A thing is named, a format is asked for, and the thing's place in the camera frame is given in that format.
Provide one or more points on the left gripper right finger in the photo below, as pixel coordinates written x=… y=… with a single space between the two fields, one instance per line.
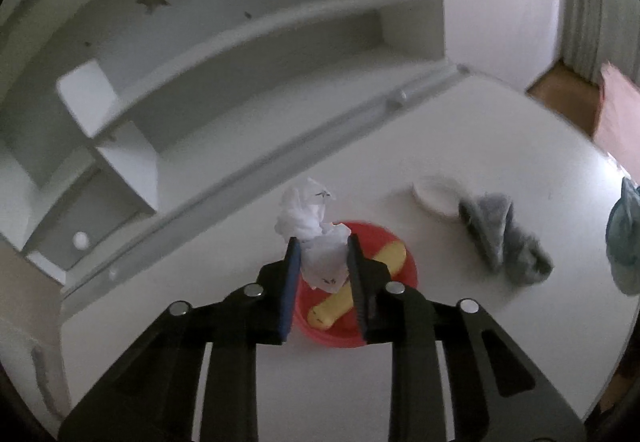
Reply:
x=455 y=359

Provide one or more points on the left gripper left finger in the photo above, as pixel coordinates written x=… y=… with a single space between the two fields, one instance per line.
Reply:
x=149 y=392

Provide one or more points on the grey fuzzy sock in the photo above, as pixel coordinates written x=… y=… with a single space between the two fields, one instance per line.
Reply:
x=502 y=243

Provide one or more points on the blue mask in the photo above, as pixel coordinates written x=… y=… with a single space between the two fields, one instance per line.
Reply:
x=622 y=239

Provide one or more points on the white tissue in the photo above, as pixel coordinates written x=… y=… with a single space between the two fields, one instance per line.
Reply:
x=323 y=243

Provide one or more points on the red plastic bowl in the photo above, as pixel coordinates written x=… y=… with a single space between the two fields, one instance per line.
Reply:
x=345 y=332

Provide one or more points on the white round drawer knob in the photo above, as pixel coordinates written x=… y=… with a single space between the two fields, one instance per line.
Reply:
x=81 y=240

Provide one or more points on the white round lid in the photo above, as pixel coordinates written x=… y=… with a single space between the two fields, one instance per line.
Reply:
x=439 y=196

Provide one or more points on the pink bed cover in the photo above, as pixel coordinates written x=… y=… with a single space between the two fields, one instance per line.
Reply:
x=618 y=124

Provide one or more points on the white shelf unit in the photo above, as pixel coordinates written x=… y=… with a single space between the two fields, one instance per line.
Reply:
x=143 y=130

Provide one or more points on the grey curtain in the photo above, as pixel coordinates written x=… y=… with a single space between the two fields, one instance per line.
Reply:
x=596 y=32

